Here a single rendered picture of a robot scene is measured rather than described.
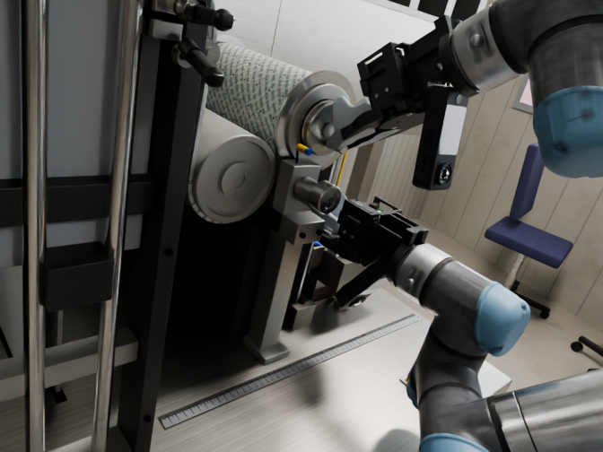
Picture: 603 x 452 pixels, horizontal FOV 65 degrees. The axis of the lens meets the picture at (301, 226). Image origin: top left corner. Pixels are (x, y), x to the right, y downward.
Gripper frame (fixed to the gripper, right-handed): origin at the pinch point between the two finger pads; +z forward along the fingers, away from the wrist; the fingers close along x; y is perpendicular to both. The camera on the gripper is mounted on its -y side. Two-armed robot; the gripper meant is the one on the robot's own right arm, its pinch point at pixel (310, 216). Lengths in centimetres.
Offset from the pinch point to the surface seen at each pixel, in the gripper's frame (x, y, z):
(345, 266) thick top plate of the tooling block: -4.2, -6.8, -6.4
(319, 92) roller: 8.0, 20.4, -3.4
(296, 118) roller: 11.0, 16.8, -3.4
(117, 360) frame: 37.0, -4.5, -14.3
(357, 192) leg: -71, -21, 47
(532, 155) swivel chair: -235, -13, 57
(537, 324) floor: -245, -109, 16
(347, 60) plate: -31.6, 22.0, 30.1
